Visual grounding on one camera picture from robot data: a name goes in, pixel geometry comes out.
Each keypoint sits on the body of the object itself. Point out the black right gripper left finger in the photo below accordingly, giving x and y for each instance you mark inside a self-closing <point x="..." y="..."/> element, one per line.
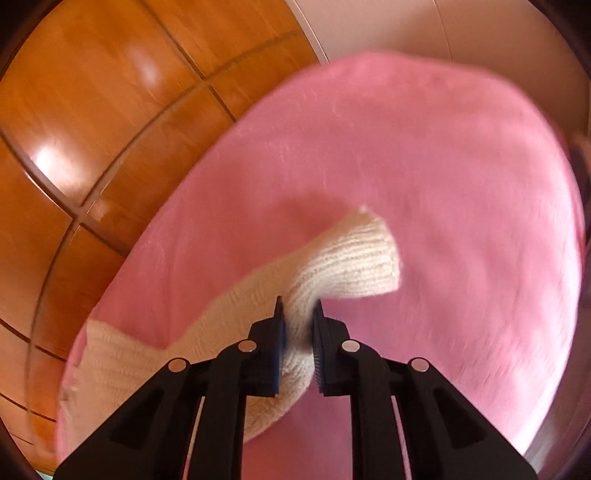
<point x="187" y="420"/>

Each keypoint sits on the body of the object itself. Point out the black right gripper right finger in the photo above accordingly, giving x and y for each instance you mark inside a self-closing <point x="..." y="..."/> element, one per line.
<point x="408" y="420"/>

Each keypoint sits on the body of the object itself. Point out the cream knitted sweater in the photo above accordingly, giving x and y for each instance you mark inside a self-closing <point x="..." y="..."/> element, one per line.
<point x="356" y="258"/>

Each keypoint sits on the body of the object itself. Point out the pink bedspread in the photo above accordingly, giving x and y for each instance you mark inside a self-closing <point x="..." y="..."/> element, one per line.
<point x="478" y="193"/>

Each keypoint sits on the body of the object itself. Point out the glossy wooden wardrobe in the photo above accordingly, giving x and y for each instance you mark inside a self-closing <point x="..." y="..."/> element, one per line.
<point x="105" y="107"/>

